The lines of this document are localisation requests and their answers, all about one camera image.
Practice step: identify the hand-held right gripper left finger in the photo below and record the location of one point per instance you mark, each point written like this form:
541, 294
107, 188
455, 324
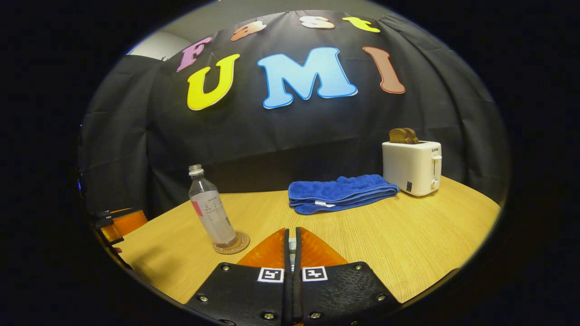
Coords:
244, 294

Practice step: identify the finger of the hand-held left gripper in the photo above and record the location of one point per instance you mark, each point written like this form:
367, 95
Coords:
129, 222

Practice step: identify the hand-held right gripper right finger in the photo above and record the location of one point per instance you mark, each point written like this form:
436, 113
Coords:
340, 294

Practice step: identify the round brown coaster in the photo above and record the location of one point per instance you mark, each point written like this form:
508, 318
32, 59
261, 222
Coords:
242, 244

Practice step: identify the clear plastic water bottle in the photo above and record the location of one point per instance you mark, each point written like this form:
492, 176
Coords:
213, 213

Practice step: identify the folded blue towel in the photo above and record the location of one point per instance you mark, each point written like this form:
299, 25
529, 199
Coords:
340, 192

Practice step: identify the white toaster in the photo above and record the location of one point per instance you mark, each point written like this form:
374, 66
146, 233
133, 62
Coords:
408, 170

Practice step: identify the brown toast slice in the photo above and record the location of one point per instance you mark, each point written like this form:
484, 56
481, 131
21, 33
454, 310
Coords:
412, 136
398, 136

